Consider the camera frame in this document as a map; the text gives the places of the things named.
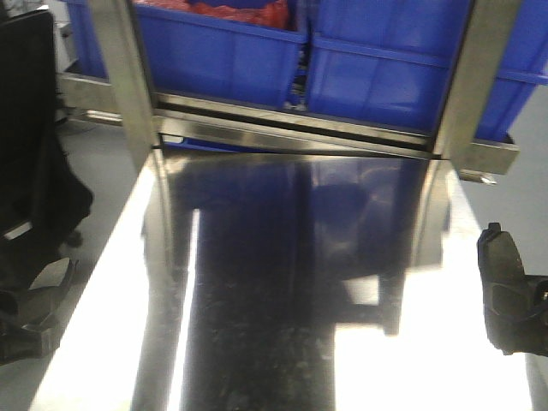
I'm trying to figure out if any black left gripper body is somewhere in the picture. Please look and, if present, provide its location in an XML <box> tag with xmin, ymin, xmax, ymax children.
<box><xmin>1</xmin><ymin>286</ymin><xmax>67</xmax><ymax>364</ymax></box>

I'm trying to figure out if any blue plastic crate right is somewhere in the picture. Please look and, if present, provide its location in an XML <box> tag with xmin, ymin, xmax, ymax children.
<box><xmin>306</xmin><ymin>1</ymin><xmax>547</xmax><ymax>141</ymax></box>

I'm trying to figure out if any blue plastic crate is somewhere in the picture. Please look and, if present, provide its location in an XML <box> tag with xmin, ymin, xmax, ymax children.
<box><xmin>134</xmin><ymin>1</ymin><xmax>308</xmax><ymax>108</ymax></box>
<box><xmin>306</xmin><ymin>1</ymin><xmax>547</xmax><ymax>141</ymax></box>

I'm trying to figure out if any blue plastic crate left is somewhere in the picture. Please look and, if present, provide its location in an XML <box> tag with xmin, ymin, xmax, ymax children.
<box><xmin>134</xmin><ymin>1</ymin><xmax>308</xmax><ymax>108</ymax></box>

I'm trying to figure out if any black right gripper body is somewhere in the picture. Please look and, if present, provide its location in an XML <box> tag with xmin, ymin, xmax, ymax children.
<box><xmin>482</xmin><ymin>275</ymin><xmax>547</xmax><ymax>356</ymax></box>

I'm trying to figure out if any red plastic bag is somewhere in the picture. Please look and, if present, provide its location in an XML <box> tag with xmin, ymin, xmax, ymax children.
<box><xmin>134</xmin><ymin>1</ymin><xmax>290</xmax><ymax>29</ymax></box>

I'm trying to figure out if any grey brake pad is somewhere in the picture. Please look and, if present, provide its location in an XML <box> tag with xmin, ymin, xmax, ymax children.
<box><xmin>27</xmin><ymin>257</ymin><xmax>77</xmax><ymax>299</ymax></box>
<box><xmin>477</xmin><ymin>223</ymin><xmax>525</xmax><ymax>284</ymax></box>

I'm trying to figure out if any stainless steel shelf frame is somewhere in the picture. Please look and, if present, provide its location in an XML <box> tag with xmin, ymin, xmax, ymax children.
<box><xmin>58</xmin><ymin>1</ymin><xmax>521</xmax><ymax>182</ymax></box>

